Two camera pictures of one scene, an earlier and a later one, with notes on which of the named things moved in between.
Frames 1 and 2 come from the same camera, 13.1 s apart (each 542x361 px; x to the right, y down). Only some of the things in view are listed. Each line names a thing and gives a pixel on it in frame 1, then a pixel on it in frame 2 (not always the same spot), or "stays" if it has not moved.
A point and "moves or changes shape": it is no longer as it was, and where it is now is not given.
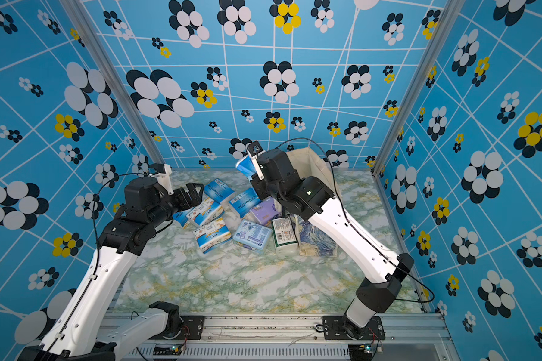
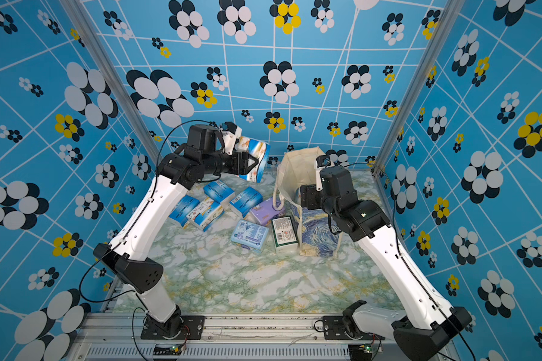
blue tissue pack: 245,201 stays
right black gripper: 261,187 -> 309,196
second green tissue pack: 284,235 stays
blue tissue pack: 181,217 stays
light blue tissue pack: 253,236 stays
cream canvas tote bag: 311,242 stays
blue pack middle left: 204,213 stays
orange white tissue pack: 212,235 moves or changes shape
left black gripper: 196,197 -> 242,159
